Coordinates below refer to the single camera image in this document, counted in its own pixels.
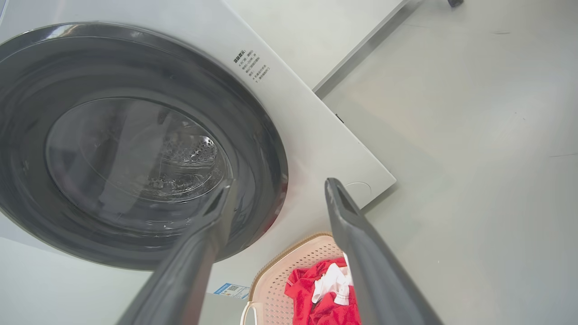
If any beige perforated laundry basket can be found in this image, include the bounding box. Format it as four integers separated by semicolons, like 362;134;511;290
240;232;357;325

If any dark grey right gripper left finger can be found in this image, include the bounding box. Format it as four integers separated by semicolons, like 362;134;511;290
116;179;235;325

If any white garment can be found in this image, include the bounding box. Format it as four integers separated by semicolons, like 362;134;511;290
312;253;354;306

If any blue white sticker label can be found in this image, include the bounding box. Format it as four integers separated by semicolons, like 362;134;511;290
213;283;250;300

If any red garment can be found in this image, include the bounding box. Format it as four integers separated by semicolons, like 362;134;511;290
284;257;362;325

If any dark round washing machine door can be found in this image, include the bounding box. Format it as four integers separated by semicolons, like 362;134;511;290
0;23;289;271

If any white washing machine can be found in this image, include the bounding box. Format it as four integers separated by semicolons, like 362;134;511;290
0;0;397;325

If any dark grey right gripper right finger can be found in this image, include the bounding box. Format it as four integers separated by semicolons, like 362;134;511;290
325;177;444;325

